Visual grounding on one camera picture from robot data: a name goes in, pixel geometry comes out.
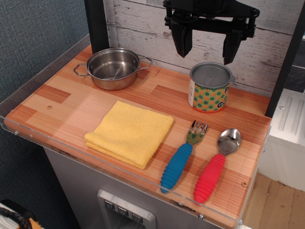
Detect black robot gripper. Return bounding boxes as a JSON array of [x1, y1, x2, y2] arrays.
[[163, 0, 260, 65]]

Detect patterned can with grey lid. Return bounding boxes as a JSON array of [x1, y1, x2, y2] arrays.
[[188, 62, 235, 113]]

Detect grey toy fridge cabinet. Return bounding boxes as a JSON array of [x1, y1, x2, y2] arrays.
[[44, 146, 229, 229]]

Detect folded yellow cloth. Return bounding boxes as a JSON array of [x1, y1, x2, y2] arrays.
[[84, 101, 174, 169]]

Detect spoon with red handle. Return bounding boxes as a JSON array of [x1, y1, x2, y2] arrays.
[[193, 128, 241, 203]]

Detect clear acrylic table guard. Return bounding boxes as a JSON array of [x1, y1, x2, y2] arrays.
[[4, 38, 271, 229]]

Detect dark vertical post left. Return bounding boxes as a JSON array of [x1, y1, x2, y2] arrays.
[[84, 0, 110, 54]]

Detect white toy sink unit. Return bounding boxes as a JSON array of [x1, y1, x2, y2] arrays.
[[258, 89, 305, 191]]

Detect small stainless steel pot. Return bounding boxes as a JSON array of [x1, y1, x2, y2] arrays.
[[73, 48, 153, 91]]

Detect dark vertical post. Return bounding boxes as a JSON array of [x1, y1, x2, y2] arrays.
[[265, 3, 305, 118], [84, 0, 110, 54]]

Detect silver dispenser button panel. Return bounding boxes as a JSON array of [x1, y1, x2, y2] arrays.
[[97, 189, 157, 229]]

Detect dark vertical post right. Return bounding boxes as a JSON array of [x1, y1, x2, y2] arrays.
[[265, 3, 305, 118]]

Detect orange and black object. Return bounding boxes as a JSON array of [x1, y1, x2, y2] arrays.
[[0, 199, 42, 229]]

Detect fork with blue handle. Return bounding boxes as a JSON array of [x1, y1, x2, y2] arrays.
[[160, 120, 209, 193]]

